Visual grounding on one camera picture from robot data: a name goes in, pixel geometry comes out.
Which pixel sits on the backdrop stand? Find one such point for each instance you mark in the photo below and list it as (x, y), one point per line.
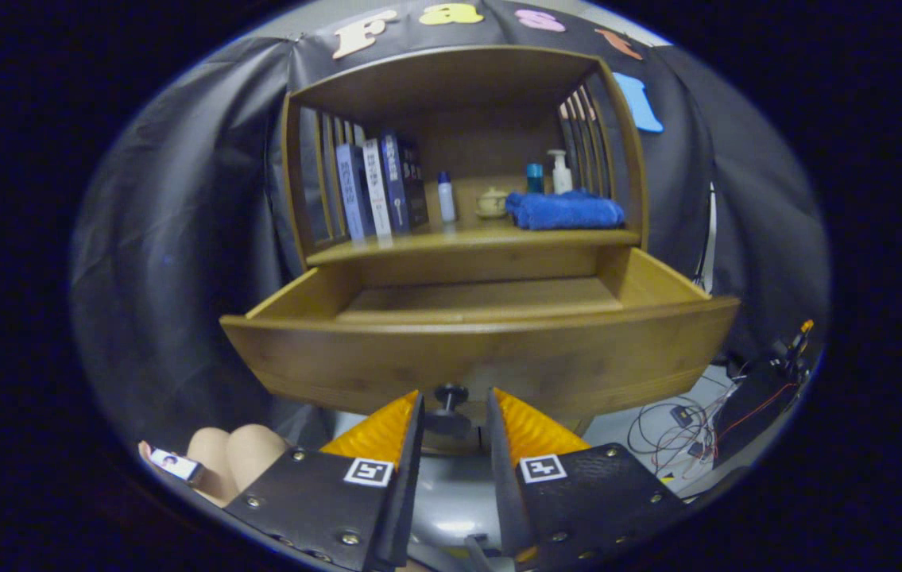
(709, 238)

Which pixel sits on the wooden drawer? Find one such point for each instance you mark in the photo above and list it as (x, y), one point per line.
(458, 357)

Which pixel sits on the light blue book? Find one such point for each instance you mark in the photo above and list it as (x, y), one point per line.
(353, 195)

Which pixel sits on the white book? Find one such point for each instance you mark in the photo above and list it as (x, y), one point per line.
(377, 191)

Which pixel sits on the wooden countertop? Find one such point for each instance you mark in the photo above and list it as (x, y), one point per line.
(466, 234)

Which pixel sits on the blue folded towel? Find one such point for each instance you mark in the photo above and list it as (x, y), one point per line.
(566, 212)

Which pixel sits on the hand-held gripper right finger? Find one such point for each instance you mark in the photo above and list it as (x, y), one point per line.
(502, 485)

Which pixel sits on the small white device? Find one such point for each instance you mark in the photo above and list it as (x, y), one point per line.
(172, 463)

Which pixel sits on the black equipment with orange part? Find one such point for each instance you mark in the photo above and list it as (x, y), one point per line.
(752, 405)

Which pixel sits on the white pump bottle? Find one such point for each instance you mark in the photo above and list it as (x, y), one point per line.
(562, 179)

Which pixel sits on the white bottle with blue cap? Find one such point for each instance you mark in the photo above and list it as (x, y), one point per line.
(447, 202)

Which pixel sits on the beige lidded ceramic teacup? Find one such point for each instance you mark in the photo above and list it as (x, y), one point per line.
(491, 205)

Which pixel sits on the dark blue book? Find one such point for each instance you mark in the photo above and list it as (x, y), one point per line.
(404, 183)

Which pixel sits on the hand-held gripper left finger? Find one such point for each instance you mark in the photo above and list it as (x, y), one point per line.
(407, 485)

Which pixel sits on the person's bare knee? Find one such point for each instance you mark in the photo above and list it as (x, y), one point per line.
(210, 461)
(260, 453)

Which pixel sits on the teal bottle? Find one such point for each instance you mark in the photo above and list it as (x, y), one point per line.
(535, 179)

